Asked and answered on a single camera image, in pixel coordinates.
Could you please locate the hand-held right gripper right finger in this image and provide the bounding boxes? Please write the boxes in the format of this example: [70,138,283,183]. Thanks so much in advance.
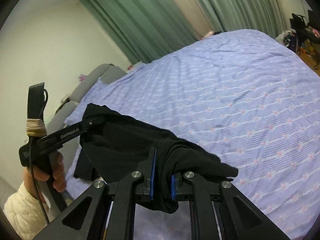
[171,171,292,240]

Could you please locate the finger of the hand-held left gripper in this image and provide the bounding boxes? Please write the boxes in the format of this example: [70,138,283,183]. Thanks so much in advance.
[75,115,105,137]

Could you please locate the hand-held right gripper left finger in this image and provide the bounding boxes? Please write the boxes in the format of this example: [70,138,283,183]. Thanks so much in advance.
[32,147,157,240]

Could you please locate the black pants with white logo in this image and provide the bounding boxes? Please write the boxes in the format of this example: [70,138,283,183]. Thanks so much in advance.
[80,103,239,215]

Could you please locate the folded black pants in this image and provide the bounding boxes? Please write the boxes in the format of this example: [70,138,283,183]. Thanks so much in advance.
[73,146,101,181]

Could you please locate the person's left hand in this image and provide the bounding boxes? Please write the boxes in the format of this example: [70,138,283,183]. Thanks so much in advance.
[22,152,67,193]

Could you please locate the grey padded headboard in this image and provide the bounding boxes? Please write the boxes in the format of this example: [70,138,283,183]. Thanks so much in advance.
[47,64,127,132]

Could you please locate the bed with purple sheet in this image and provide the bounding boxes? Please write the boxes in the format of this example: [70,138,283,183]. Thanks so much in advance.
[64,29,320,240]

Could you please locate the green curtain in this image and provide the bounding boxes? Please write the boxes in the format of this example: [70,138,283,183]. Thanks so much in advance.
[77,0,198,63]
[184,0,287,38]

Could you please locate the beige sheer curtain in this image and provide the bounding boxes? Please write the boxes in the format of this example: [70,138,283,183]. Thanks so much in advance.
[150,0,214,41]

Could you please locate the black bag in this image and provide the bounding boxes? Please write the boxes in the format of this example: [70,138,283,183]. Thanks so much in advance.
[289,13,307,32]

